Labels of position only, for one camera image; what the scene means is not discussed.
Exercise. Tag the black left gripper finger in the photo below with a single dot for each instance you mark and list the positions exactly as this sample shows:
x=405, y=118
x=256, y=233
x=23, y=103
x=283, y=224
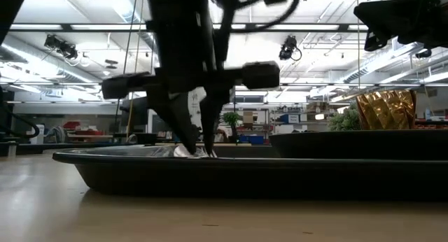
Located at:
x=211, y=119
x=178, y=119

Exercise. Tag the silver foil packet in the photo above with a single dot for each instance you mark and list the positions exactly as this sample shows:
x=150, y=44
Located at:
x=185, y=151

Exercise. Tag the gold foil snack bag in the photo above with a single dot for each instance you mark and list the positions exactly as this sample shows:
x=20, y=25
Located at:
x=386, y=110

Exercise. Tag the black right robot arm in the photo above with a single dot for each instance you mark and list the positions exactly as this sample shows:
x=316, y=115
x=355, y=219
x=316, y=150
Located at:
x=437, y=14

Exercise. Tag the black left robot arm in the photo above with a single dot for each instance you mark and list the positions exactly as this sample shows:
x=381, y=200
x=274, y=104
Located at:
x=178, y=6

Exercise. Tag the black rectangular tray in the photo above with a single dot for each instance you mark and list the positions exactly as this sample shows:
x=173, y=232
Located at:
x=245, y=175

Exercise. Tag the tall green room plant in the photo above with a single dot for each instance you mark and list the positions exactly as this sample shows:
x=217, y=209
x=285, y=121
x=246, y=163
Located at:
x=231, y=121

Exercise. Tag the dark computer monitor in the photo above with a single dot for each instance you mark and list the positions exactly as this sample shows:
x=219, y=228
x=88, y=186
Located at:
x=136, y=112

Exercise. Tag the blue floor bin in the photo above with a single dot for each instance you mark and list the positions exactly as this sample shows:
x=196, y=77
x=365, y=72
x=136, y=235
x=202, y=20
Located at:
x=252, y=140

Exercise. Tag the black overhead frame beam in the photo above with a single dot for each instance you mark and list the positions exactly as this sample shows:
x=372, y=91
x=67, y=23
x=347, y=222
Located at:
x=105, y=27

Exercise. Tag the black overhead camera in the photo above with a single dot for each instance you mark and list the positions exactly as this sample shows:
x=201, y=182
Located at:
x=61, y=46
x=288, y=46

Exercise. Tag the black frame post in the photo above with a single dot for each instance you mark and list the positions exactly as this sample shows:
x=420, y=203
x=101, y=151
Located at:
x=10, y=7

